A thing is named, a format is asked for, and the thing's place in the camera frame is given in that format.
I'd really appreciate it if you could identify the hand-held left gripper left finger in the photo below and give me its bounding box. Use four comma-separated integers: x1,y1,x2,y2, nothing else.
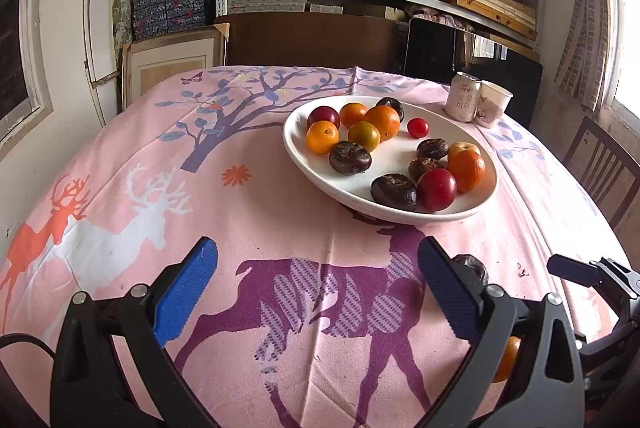
50,236,219,428

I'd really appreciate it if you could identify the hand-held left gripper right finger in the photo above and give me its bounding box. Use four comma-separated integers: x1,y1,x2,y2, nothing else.
414,235,587,428

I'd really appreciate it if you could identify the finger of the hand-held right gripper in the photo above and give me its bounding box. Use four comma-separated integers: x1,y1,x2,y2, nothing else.
546,254,640,304

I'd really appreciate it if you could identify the dark purple water chestnut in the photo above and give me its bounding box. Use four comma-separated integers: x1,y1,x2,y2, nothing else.
452,253,489,289
328,140,373,176
376,97,405,121
370,173,418,211
416,137,450,160
408,156,446,184

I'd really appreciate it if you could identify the red plum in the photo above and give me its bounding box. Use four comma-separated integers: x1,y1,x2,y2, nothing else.
307,105,341,130
416,168,458,213

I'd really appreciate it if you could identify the white oval plate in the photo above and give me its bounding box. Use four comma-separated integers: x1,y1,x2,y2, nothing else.
282,95,498,225

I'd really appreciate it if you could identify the greenish orange tangerine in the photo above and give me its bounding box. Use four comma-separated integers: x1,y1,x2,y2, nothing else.
348,121,382,152

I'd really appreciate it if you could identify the pink printed tablecloth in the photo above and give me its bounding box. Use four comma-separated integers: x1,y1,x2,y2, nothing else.
0,65,633,428

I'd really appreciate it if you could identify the wooden chair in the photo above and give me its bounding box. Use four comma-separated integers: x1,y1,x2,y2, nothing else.
562,115,640,229

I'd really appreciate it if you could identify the yellow round fruit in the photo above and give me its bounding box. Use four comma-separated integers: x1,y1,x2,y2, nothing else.
447,142,482,161

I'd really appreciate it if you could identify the white paper cup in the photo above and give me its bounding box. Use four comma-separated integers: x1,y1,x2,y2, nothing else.
474,81,514,129

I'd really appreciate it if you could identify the pale drink can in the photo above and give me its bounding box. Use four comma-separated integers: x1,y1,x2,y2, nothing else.
444,72,483,123

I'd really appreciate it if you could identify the black monitor screen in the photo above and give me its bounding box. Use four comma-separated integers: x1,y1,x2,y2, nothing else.
457,35,545,129

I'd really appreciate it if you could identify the wooden framed panel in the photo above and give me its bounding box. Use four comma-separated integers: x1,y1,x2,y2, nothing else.
121,23,231,111

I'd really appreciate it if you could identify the bright window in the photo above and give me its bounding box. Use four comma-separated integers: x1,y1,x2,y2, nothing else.
602,0,640,124

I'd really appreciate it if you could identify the black glossy panel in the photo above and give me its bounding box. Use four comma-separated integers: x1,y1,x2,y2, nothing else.
404,17,458,79

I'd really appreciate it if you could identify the checked curtain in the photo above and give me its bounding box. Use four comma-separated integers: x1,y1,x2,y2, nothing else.
554,0,621,111

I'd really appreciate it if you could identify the pink cloth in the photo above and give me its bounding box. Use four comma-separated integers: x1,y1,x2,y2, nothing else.
405,5,473,29

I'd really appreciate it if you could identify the brown wooden board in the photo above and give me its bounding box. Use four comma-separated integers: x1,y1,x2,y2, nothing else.
217,13,408,74

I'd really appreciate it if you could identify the white leaning board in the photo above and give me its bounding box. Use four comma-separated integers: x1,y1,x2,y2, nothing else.
82,0,121,126

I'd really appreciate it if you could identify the stack of blue patterned boxes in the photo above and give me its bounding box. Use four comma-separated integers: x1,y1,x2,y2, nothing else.
131,0,216,41

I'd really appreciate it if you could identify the white framed window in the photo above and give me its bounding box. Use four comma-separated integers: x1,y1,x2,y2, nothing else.
0,0,55,159

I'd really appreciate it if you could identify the stack of pale patterned boxes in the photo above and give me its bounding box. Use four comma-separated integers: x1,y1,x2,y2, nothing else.
226,0,346,15

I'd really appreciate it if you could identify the black cable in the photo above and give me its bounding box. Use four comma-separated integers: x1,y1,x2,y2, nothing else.
0,333,56,359

